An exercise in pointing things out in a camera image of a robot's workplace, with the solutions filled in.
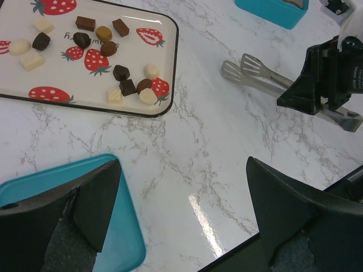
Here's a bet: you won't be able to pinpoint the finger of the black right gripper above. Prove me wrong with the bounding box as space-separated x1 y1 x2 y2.
277 45 337 115

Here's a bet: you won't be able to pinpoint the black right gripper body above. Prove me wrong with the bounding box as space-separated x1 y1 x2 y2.
322 36 362 109

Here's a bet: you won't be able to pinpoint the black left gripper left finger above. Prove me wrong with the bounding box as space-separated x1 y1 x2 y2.
1 159 121 271

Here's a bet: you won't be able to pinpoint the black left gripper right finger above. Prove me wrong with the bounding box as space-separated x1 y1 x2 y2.
246 157 362 271

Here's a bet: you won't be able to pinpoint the metal serving tongs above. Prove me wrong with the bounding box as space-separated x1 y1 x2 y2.
221 53 362 133

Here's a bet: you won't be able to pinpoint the white oval chocolate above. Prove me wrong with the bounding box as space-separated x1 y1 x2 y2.
143 63 160 80

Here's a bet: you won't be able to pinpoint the dark square chocolate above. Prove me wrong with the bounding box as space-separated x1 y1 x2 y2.
119 79 137 96

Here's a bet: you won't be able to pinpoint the white round chocolate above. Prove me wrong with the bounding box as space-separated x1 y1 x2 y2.
139 88 158 105

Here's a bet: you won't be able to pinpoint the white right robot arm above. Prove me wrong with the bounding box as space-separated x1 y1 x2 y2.
277 1 362 115

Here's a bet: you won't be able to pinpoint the teal chocolate box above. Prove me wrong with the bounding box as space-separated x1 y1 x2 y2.
234 0 309 30

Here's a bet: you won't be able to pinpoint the white square chocolate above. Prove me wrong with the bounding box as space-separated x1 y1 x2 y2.
107 88 123 105

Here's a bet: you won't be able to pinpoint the dark heart chocolate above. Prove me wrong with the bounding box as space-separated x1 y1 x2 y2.
113 65 130 82

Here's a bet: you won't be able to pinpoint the white rectangular chocolate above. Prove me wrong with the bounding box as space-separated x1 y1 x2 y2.
20 52 45 72

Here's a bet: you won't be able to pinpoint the brown ribbed oval chocolate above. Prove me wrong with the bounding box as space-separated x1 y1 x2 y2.
100 41 117 57

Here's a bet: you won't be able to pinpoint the white shell chocolate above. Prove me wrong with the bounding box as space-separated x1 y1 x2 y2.
9 39 31 56

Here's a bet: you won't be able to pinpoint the dark round chocolate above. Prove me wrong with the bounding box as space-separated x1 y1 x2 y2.
32 32 51 51

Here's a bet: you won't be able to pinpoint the dark teardrop chocolate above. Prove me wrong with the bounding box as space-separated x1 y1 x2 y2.
73 32 91 49

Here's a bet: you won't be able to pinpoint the brown rectangular chocolate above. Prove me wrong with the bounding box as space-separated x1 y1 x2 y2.
112 19 129 37

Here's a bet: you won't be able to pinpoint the caramel round chocolate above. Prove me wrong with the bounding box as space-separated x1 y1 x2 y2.
95 25 112 42

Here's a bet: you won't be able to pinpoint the white cube chocolate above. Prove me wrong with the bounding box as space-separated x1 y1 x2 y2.
32 17 54 33

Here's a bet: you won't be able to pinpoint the brown bar chocolate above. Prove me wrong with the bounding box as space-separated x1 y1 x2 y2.
75 16 96 32

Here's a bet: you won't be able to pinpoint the teal box lid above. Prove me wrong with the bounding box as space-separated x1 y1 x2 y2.
1 154 146 271

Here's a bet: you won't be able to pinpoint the strawberry print tray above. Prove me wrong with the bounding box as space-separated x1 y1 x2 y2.
1 1 179 118

